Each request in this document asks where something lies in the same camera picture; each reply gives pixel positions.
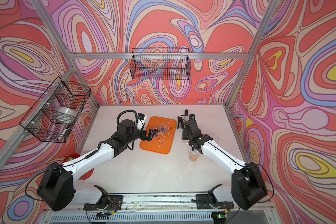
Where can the black wire basket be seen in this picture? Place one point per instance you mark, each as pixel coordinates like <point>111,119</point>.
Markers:
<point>41,123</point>
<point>160,63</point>

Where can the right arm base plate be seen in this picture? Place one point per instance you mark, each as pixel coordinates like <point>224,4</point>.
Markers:
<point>207,201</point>

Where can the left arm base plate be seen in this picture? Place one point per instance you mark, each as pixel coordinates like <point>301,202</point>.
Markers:
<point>106,203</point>

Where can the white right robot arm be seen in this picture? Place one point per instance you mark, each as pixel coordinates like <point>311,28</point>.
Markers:
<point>247,185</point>

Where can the black wire basket left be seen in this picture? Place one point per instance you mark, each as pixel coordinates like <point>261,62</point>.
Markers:
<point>41,123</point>

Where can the red pen cup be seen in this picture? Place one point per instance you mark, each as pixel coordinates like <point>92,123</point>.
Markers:
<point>75,156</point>

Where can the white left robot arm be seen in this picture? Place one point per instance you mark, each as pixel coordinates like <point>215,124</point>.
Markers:
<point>57,188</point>

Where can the white bowl in basket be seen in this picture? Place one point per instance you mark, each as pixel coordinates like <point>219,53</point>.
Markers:
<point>65,115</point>

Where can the lollipop candies on tray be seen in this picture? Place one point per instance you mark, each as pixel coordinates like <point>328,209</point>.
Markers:
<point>165,133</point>

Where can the orange tray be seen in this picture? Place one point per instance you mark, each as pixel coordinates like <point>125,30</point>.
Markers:
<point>152,146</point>

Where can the black wire basket back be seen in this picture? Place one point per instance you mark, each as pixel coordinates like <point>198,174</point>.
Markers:
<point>160,63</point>

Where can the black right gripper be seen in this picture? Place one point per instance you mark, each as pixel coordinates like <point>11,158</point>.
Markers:
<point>184,134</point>

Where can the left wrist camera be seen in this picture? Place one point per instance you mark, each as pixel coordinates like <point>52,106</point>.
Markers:
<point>141,121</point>

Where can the aluminium frame corner post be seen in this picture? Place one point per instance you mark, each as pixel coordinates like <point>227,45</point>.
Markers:
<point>267,17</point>

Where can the patterned lid candy jar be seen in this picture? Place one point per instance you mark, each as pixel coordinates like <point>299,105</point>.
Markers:
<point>193,156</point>

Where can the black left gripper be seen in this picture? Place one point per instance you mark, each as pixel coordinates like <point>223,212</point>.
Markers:
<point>149,137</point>

